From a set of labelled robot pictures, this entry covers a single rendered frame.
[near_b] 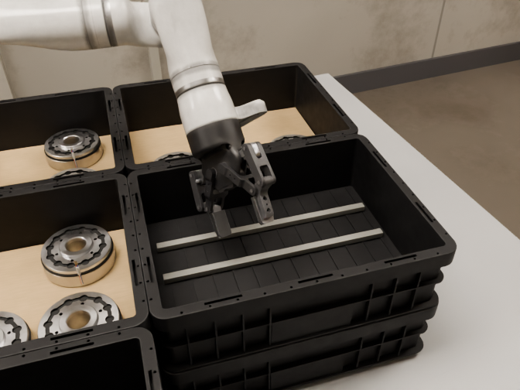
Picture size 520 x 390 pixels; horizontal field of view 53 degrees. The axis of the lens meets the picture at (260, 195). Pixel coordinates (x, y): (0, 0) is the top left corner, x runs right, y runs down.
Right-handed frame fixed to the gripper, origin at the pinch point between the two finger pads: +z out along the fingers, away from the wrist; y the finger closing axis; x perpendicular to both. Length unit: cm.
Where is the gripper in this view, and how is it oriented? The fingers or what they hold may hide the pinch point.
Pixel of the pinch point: (244, 226)
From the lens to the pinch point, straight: 71.0
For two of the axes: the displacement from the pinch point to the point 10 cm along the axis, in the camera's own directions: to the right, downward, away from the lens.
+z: 3.1, 9.5, -0.5
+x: 7.0, -1.9, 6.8
